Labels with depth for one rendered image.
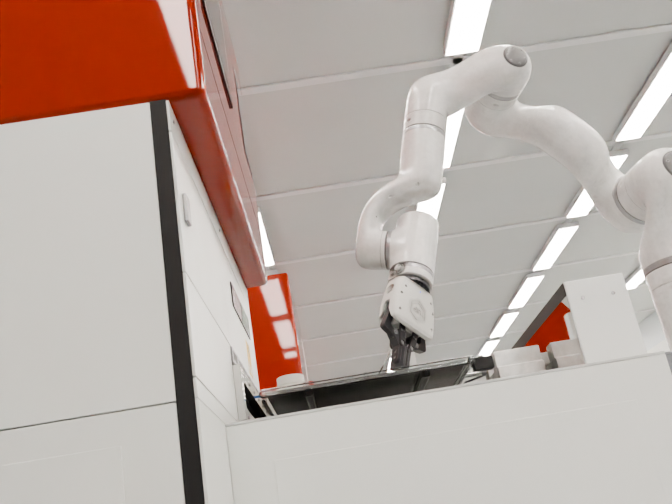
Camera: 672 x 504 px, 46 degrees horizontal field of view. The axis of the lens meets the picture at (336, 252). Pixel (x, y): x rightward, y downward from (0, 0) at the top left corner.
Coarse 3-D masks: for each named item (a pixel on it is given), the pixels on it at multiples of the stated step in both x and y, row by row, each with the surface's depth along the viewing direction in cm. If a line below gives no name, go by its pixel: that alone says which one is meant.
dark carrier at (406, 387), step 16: (448, 368) 136; (352, 384) 135; (368, 384) 138; (384, 384) 140; (400, 384) 143; (432, 384) 148; (448, 384) 150; (272, 400) 137; (288, 400) 140; (304, 400) 142; (320, 400) 144; (336, 400) 147; (352, 400) 150
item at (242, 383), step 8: (232, 368) 128; (240, 368) 128; (240, 376) 127; (240, 384) 127; (248, 384) 137; (240, 392) 127; (248, 392) 139; (256, 392) 150; (240, 400) 126; (248, 400) 145; (256, 400) 147; (240, 408) 126; (256, 408) 154; (264, 408) 162; (240, 416) 125; (248, 416) 129; (264, 416) 164
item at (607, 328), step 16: (576, 288) 121; (592, 288) 120; (608, 288) 120; (624, 288) 120; (576, 304) 120; (592, 304) 120; (608, 304) 120; (624, 304) 120; (576, 320) 119; (592, 320) 119; (608, 320) 119; (624, 320) 119; (592, 336) 118; (608, 336) 118; (624, 336) 118; (640, 336) 118; (592, 352) 117; (608, 352) 117; (624, 352) 117; (640, 352) 117
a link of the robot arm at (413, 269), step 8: (400, 264) 145; (408, 264) 144; (416, 264) 144; (392, 272) 146; (400, 272) 144; (408, 272) 143; (416, 272) 143; (424, 272) 144; (424, 280) 144; (432, 280) 145; (432, 288) 146
